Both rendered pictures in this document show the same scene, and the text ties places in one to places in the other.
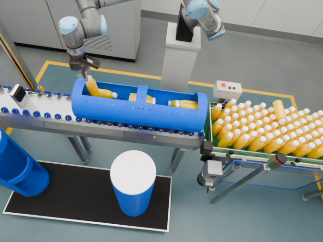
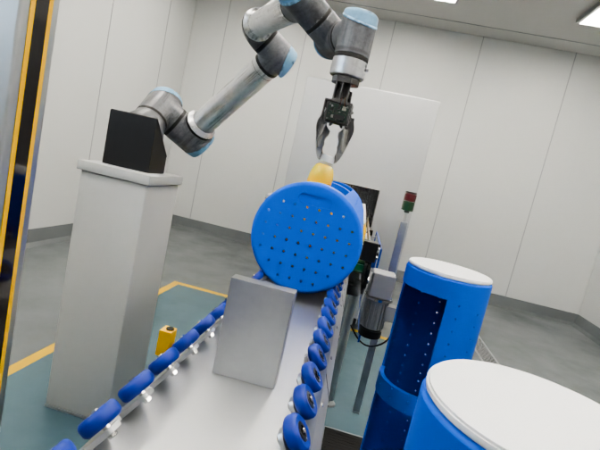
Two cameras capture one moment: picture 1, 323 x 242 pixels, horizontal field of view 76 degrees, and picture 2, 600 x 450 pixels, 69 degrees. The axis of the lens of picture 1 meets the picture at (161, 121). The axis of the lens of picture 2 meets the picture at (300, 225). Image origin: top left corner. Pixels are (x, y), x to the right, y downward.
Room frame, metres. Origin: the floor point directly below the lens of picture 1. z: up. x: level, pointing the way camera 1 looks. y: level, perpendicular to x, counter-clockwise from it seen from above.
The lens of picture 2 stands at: (0.62, 1.66, 1.27)
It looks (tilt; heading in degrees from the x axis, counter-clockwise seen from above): 7 degrees down; 282
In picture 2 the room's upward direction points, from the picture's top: 13 degrees clockwise
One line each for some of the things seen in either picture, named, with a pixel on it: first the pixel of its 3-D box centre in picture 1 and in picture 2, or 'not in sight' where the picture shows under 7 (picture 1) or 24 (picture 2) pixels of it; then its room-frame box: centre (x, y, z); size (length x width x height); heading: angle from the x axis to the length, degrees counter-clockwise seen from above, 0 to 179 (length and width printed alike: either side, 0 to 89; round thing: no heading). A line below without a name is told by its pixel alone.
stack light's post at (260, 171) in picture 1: (232, 189); (379, 319); (0.57, -0.71, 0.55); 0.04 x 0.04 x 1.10; 5
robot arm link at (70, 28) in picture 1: (71, 32); (355, 36); (0.83, 0.51, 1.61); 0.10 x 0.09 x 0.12; 126
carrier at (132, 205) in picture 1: (133, 189); (417, 389); (0.40, 0.11, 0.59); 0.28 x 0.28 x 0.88
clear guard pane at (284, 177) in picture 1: (267, 176); (369, 279); (0.68, -0.95, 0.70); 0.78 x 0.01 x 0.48; 95
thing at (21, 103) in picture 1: (20, 96); (255, 329); (0.79, 1.03, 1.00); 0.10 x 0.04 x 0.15; 5
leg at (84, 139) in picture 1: (83, 137); not in sight; (0.88, 0.76, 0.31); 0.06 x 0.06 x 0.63; 5
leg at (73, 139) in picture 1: (79, 149); not in sight; (0.74, 0.74, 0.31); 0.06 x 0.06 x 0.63; 5
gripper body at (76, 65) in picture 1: (78, 59); (339, 102); (0.83, 0.52, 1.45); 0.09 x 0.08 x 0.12; 95
